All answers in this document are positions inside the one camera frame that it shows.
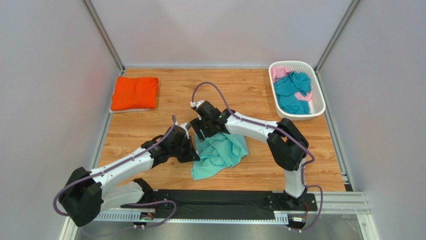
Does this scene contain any white plastic laundry basket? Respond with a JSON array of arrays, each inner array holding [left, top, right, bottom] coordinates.
[[268, 60, 326, 121]]

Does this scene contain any left aluminium corner post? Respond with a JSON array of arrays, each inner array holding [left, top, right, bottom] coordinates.
[[81, 0, 126, 76]]

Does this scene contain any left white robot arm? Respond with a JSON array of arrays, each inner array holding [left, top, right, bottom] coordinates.
[[54, 122, 200, 227]]

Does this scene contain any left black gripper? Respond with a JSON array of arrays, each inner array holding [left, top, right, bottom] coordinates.
[[169, 135, 201, 163]]

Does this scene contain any folded orange t-shirt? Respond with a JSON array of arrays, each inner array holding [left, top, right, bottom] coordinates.
[[111, 76, 159, 110]]

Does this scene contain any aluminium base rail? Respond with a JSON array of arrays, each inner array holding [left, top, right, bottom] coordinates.
[[69, 187, 371, 225]]

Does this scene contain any teal blue t-shirt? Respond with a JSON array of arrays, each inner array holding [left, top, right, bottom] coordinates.
[[273, 71, 312, 115]]

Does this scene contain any right aluminium corner post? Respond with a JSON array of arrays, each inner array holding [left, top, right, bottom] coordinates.
[[314, 0, 362, 73]]

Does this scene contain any pink t-shirt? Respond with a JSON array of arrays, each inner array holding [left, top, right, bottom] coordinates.
[[270, 66, 313, 102]]

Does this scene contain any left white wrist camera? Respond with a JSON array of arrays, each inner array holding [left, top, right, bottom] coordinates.
[[180, 122, 191, 135]]

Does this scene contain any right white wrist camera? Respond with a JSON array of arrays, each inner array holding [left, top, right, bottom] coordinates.
[[190, 100, 207, 117]]

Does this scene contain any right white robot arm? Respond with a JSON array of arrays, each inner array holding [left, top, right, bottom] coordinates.
[[190, 100, 309, 199]]

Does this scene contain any aluminium corner post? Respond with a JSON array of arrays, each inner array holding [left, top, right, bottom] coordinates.
[[81, 0, 126, 76], [314, 0, 362, 73]]

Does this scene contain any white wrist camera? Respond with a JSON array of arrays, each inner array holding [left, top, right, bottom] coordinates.
[[180, 122, 191, 135], [190, 100, 207, 117]]

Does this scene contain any mint green t-shirt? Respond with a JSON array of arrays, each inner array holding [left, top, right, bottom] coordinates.
[[190, 133, 249, 181]]

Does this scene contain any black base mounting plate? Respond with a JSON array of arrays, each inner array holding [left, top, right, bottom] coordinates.
[[120, 188, 318, 221]]

